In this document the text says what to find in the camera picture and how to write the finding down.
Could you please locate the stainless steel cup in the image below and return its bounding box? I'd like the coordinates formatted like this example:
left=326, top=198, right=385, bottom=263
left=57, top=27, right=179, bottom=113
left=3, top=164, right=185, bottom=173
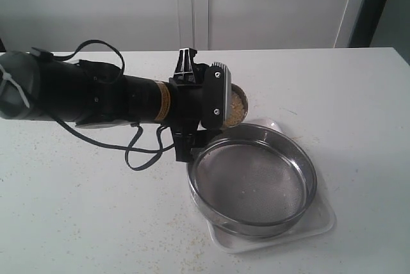
left=224, top=84, right=249, bottom=128

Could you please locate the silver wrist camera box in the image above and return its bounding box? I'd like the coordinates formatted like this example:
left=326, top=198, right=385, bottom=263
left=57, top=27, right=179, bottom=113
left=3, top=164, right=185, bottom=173
left=201, top=62, right=232, bottom=130

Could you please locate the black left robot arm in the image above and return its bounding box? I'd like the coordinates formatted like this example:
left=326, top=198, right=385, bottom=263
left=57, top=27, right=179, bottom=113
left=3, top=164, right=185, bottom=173
left=1, top=51, right=202, bottom=129

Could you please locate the round steel mesh sieve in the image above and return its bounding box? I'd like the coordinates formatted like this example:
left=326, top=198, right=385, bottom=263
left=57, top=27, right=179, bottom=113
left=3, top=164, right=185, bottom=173
left=186, top=122, right=318, bottom=239

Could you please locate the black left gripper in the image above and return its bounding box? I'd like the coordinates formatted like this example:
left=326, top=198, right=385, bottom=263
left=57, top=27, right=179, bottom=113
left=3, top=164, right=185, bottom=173
left=168, top=48, right=221, bottom=162

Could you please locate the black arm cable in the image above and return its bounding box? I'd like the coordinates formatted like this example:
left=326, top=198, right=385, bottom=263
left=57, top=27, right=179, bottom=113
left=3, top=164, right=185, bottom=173
left=30, top=39, right=176, bottom=171

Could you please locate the grain mixture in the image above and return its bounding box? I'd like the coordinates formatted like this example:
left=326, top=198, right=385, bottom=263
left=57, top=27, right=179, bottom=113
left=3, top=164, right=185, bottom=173
left=224, top=92, right=247, bottom=127

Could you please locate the white square plastic tray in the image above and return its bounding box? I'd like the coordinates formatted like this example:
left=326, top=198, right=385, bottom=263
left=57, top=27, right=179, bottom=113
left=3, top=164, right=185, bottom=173
left=187, top=118, right=337, bottom=254

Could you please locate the white cabinet behind table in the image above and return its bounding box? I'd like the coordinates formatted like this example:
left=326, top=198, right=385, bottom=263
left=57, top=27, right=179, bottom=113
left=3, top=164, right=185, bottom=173
left=1, top=0, right=363, bottom=51

